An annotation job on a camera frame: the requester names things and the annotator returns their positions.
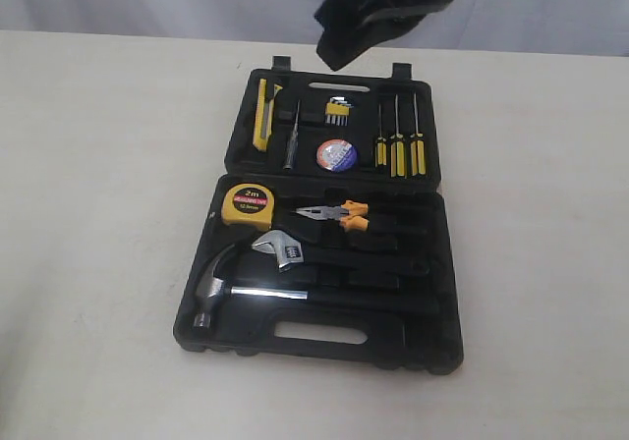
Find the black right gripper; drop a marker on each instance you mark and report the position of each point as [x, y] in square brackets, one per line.
[352, 27]

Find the yellow black utility knife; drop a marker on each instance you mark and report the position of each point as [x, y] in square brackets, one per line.
[266, 94]

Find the black electrical tape roll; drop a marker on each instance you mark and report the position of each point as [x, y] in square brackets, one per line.
[336, 155]

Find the pliers orange black handles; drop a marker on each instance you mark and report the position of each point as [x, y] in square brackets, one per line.
[357, 216]

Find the yellow 2m tape measure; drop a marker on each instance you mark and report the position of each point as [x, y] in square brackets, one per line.
[248, 204]

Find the black plastic tool case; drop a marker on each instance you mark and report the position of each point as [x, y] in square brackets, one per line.
[388, 340]

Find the yellow hex key set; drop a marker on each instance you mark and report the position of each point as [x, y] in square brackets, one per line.
[337, 111]

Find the short yellow black screwdriver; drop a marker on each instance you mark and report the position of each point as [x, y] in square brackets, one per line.
[380, 147]

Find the clear test pen screwdriver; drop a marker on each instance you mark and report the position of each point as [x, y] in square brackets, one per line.
[292, 142]

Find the middle yellow black screwdriver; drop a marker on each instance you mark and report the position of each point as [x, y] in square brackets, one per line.
[397, 146]

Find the right yellow black screwdriver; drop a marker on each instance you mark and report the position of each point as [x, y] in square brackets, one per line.
[417, 146]

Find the adjustable wrench black handle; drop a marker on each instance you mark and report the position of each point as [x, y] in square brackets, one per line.
[289, 252]

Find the steel claw hammer black handle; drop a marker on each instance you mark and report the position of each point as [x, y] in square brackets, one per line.
[212, 290]

